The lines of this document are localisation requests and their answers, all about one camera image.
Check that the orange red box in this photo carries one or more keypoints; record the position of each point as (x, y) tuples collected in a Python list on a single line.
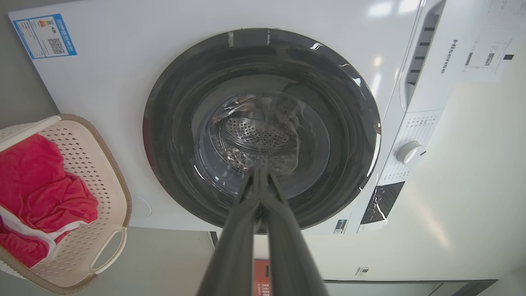
[(262, 279)]

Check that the round black washer door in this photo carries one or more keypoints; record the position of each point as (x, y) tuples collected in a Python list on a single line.
[(172, 123)]

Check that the white front-load washing machine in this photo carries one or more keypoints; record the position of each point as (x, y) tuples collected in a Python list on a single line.
[(102, 82)]

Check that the white paper label with barcode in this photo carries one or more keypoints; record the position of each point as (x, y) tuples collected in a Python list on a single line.
[(489, 53)]

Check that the red garment with white trim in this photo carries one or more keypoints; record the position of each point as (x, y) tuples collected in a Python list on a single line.
[(37, 181)]

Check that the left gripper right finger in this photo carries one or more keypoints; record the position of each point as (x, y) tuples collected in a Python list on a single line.
[(287, 255)]

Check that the white washer control knob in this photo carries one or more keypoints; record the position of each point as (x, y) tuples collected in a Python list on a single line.
[(410, 153)]

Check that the cream plastic laundry basket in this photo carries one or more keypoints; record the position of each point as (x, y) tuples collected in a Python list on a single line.
[(90, 156)]

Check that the blue energy label sticker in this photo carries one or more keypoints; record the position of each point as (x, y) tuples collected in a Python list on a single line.
[(43, 37)]

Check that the small printed text sticker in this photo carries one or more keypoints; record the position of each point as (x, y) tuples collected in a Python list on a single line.
[(340, 226)]

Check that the white detergent drawer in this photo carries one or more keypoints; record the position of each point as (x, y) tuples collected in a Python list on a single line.
[(423, 53)]

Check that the round white filter cover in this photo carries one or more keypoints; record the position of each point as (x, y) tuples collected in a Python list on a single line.
[(141, 207)]

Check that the white printed paper sheet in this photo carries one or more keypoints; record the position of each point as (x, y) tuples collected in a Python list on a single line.
[(507, 11)]

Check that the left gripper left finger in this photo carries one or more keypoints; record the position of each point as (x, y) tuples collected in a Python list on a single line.
[(234, 255)]

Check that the black washer display panel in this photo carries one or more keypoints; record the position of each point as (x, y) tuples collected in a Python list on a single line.
[(382, 203)]

